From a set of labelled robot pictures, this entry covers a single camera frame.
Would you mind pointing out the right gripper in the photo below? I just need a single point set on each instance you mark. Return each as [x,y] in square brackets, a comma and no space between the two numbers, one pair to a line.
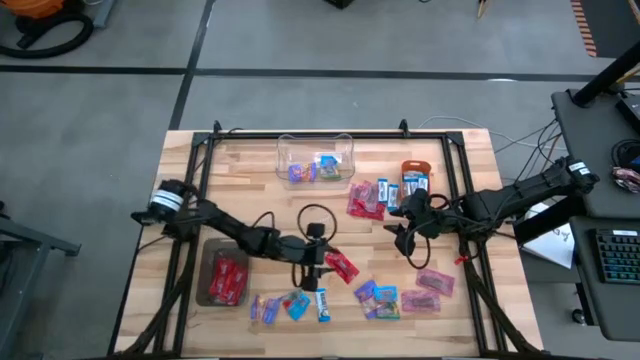
[425,217]

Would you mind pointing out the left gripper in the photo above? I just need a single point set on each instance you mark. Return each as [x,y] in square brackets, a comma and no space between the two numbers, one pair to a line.
[307,257]

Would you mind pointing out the white blue chocolate bar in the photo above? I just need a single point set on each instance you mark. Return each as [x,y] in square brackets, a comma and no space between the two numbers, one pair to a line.
[424,183]
[382,190]
[322,305]
[407,185]
[393,197]
[415,185]

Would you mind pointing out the clear gummy candy bag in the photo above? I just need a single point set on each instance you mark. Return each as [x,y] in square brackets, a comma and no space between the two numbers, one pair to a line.
[384,310]
[289,299]

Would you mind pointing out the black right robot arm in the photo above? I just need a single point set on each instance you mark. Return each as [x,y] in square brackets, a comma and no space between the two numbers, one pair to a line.
[500,205]

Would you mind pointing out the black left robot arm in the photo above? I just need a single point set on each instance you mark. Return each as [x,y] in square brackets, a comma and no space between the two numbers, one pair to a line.
[230,232]

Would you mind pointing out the pink wrapped candy pile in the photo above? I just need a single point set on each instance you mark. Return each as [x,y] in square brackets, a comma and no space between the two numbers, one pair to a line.
[627,179]

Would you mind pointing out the orange plastic bin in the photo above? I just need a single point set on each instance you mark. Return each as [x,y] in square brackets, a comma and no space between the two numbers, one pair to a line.
[406,167]

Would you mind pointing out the small red tag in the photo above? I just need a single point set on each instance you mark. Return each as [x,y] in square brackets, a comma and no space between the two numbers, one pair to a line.
[461,259]

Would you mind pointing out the clear plastic bin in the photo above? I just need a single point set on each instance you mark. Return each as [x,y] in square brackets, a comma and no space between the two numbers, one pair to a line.
[330,145]

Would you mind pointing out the grey translucent plastic bin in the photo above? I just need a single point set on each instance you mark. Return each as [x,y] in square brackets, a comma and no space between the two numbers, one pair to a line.
[202,295]

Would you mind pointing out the black desk crossbar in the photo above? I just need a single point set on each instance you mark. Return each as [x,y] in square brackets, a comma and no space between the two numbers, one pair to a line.
[550,217]

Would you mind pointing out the white paper sheet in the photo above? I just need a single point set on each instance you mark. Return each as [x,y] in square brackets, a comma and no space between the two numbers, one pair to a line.
[552,245]

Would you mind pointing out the black caster wheel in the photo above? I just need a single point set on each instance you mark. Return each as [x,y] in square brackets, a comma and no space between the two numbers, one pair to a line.
[578,316]

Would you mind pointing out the grey desk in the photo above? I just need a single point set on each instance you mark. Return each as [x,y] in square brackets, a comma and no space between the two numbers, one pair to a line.
[610,310]
[590,130]

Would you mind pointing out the black box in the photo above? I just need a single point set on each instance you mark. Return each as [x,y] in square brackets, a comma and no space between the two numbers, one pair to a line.
[339,3]

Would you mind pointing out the backlit black keyboard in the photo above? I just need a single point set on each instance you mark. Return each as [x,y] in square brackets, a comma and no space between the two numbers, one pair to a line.
[620,255]

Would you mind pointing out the wooden stick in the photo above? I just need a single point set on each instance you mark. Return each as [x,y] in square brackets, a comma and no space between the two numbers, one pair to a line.
[482,7]

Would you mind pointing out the black diagonal pole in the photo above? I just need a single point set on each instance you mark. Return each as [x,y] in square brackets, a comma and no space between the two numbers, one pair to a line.
[605,75]

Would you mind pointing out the black flat device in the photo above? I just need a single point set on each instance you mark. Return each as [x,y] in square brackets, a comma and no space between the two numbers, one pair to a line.
[631,112]

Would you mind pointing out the grey metal cart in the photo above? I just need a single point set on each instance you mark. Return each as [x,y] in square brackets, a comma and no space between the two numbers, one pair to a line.
[40,239]

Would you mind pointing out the dark mat with orange edge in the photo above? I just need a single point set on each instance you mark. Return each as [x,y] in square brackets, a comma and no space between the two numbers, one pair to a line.
[615,25]

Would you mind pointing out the orange shop vacuum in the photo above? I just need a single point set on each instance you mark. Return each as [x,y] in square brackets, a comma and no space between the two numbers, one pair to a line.
[35,7]

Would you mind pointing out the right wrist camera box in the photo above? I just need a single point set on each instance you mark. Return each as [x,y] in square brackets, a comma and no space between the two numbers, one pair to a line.
[405,245]

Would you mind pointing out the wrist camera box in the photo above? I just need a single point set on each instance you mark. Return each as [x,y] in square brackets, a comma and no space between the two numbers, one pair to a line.
[315,230]
[405,245]

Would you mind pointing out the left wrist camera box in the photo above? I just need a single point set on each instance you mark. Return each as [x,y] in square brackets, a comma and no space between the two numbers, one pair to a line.
[315,230]

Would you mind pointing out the black aluminium table frame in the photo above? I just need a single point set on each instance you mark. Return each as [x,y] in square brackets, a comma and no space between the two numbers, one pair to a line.
[325,135]

